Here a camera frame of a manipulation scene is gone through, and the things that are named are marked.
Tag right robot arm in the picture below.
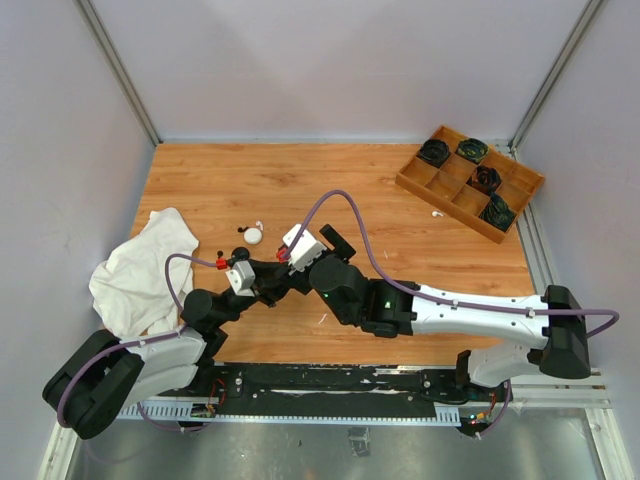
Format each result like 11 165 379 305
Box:
283 225 591 400

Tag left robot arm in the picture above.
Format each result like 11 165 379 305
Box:
42 260 298 439

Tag dark swirl cup far left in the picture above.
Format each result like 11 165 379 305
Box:
416 139 451 168

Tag white cloth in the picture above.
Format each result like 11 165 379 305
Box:
89 207 199 338

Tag wooden compartment tray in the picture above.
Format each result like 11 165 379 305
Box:
395 125 545 244

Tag blue green swirl cup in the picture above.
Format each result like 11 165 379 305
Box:
479 193 516 232

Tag dark red swirl cup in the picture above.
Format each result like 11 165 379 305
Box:
467 166 502 196

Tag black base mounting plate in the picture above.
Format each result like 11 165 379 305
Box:
187 363 506 420

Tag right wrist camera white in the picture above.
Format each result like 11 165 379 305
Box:
287 230 327 272

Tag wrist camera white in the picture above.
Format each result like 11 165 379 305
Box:
225 260 256 297
287 230 327 272

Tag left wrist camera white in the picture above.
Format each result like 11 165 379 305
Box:
225 260 256 297

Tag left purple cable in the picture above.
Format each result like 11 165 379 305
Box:
55 252 236 434

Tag slotted cable duct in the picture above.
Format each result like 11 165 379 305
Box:
119 402 462 426

